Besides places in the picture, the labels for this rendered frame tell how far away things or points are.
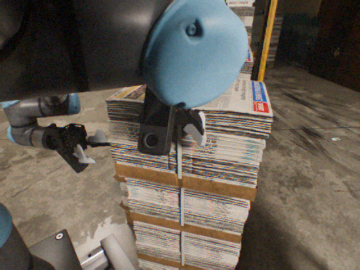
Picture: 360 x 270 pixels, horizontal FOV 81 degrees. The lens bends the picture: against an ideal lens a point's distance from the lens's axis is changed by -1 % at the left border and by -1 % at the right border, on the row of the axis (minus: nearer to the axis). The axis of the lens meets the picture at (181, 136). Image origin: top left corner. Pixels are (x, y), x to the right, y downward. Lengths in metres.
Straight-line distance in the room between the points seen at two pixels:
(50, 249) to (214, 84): 0.48
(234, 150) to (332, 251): 1.31
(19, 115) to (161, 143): 0.60
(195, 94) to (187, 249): 0.74
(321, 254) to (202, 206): 1.11
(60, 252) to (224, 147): 0.40
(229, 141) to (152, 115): 0.22
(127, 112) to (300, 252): 1.36
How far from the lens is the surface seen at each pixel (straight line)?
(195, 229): 0.75
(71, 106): 0.77
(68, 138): 0.72
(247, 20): 1.61
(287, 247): 1.60
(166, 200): 0.69
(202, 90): 0.15
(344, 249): 1.76
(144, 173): 0.59
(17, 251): 0.39
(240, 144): 0.47
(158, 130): 0.31
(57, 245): 0.55
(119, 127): 0.55
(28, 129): 0.85
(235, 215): 0.67
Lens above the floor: 1.23
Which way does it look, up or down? 29 degrees down
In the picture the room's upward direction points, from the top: straight up
